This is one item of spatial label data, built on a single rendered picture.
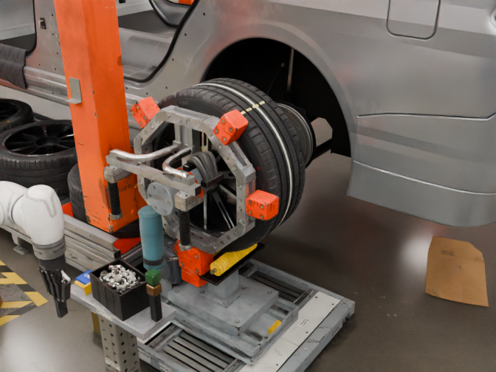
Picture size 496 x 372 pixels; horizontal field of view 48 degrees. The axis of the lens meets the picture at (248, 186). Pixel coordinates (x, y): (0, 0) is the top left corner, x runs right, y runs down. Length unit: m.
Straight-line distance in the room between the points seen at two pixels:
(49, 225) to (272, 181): 0.76
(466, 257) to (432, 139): 1.47
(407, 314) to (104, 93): 1.74
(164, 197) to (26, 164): 1.47
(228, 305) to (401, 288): 1.00
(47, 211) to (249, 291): 1.20
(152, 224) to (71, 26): 0.78
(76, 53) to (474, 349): 2.10
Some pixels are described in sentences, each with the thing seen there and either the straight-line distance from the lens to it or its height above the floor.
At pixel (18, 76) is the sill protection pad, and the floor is 0.85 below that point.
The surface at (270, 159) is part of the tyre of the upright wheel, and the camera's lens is 1.95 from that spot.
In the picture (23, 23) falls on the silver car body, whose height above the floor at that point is 1.01.
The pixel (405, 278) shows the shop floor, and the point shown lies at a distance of 3.13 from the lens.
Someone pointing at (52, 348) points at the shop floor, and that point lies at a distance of 2.76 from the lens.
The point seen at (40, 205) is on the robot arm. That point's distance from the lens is 1.62.
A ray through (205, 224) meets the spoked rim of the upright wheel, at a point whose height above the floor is 0.63.
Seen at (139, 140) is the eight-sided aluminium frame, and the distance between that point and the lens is 2.19.
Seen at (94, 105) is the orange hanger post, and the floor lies 1.09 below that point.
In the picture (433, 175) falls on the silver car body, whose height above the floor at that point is 0.93.
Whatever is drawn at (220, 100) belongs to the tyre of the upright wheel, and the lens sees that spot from 1.99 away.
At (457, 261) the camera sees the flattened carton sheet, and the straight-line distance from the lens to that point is 3.33.
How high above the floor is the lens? 1.80
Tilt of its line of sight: 27 degrees down
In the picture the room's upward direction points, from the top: straight up
